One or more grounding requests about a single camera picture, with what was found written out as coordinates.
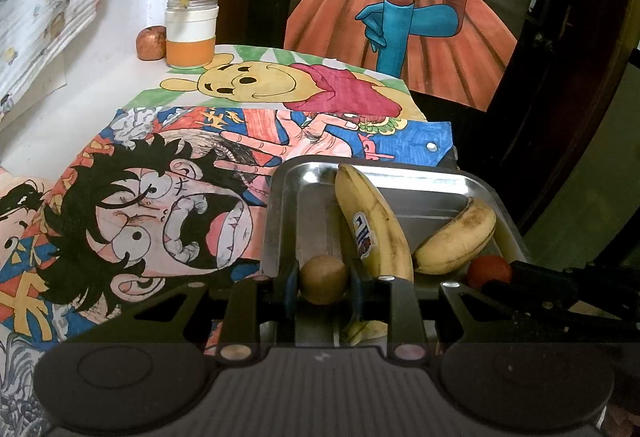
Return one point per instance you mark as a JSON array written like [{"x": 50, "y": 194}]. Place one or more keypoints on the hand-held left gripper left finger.
[{"x": 289, "y": 289}]

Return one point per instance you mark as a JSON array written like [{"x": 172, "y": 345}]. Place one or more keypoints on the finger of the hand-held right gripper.
[
  {"x": 575, "y": 311},
  {"x": 545, "y": 279}
]

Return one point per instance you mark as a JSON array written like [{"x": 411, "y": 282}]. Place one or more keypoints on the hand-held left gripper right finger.
[{"x": 357, "y": 289}]

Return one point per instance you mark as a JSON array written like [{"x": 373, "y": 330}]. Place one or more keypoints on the brown round fruit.
[{"x": 323, "y": 279}]

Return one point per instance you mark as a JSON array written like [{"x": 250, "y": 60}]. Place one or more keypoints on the small red fruit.
[{"x": 487, "y": 269}]

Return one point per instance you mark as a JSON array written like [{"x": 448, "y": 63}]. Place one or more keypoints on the yellow banana with sticker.
[{"x": 370, "y": 217}]

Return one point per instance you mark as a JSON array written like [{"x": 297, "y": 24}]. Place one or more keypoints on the metal tray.
[{"x": 310, "y": 197}]

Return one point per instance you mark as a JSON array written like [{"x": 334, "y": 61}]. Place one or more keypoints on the colourful anime drawing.
[{"x": 125, "y": 217}]

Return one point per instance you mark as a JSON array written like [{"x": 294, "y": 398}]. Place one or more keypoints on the yellow bear cartoon drawing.
[{"x": 250, "y": 82}]

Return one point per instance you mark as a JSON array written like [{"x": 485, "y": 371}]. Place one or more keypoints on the white and orange jar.
[{"x": 191, "y": 34}]

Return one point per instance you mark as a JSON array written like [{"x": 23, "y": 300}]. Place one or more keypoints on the small red apple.
[{"x": 151, "y": 42}]

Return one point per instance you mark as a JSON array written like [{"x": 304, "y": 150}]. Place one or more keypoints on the wall poster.
[{"x": 425, "y": 17}]

